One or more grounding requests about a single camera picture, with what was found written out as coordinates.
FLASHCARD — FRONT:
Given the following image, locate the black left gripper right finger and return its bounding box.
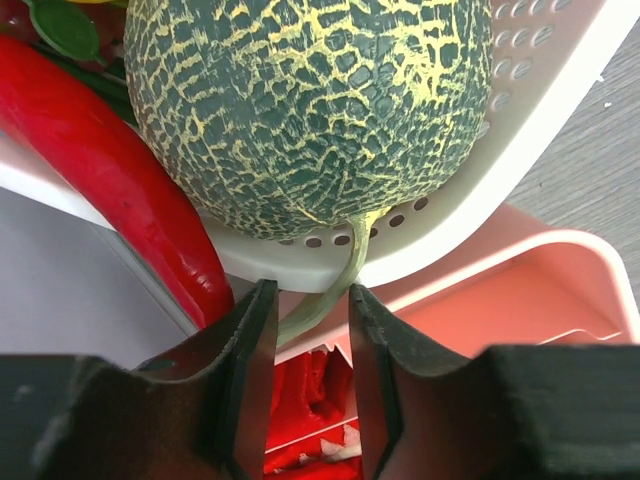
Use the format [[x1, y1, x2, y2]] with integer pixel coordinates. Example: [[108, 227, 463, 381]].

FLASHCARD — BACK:
[[349, 285, 639, 479]]

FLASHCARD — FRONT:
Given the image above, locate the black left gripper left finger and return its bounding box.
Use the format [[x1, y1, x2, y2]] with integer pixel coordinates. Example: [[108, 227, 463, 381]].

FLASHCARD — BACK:
[[1, 280, 278, 479]]

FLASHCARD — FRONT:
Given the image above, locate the green netted melon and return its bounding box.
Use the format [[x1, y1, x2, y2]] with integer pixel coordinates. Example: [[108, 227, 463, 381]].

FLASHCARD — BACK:
[[124, 1, 493, 344]]

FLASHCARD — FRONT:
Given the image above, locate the red cloth in organizer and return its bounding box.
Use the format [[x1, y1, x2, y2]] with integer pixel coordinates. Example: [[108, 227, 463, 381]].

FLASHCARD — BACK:
[[263, 350, 363, 479]]

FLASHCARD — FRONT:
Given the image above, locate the pink divided organizer box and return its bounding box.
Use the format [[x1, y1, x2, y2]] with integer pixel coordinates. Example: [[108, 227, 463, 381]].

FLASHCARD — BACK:
[[264, 205, 639, 479]]

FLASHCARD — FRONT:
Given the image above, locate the white perforated basket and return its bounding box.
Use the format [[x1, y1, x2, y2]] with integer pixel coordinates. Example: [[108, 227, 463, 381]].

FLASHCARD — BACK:
[[1, 1, 639, 292]]

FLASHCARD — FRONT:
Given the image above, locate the red chili pepper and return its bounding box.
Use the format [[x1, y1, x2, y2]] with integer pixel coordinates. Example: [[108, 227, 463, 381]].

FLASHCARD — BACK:
[[1, 35, 234, 328]]

